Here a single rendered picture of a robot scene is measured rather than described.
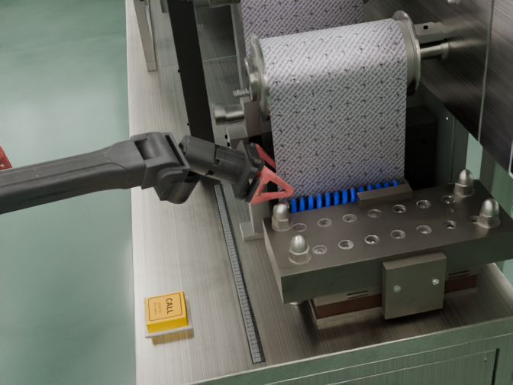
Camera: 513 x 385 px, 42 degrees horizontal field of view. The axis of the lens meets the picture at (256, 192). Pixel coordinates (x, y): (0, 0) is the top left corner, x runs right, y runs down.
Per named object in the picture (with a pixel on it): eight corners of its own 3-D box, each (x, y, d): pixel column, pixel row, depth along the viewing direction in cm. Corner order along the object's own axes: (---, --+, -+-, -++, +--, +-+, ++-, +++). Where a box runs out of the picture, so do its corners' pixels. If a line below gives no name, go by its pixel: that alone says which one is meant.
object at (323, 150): (279, 205, 121) (270, 115, 111) (402, 182, 123) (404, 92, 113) (279, 207, 120) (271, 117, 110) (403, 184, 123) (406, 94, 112)
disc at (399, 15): (387, 76, 125) (388, -1, 117) (389, 76, 125) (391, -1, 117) (416, 110, 113) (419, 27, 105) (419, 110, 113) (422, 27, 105)
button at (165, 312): (146, 306, 120) (144, 296, 118) (185, 299, 120) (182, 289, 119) (148, 334, 114) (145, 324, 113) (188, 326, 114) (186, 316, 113)
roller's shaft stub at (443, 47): (401, 60, 118) (401, 37, 116) (438, 54, 119) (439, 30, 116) (409, 69, 114) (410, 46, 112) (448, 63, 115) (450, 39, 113)
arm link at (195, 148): (182, 150, 106) (182, 125, 109) (166, 177, 110) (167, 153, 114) (221, 161, 108) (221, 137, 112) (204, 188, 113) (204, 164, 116)
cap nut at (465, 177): (450, 187, 119) (451, 166, 116) (469, 183, 119) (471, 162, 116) (458, 198, 115) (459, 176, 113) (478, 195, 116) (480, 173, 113)
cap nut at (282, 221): (269, 221, 116) (267, 199, 113) (290, 217, 116) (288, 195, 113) (273, 233, 113) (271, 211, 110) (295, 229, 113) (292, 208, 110)
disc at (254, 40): (256, 98, 123) (246, 21, 115) (258, 98, 123) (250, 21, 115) (270, 136, 111) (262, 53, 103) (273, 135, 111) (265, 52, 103)
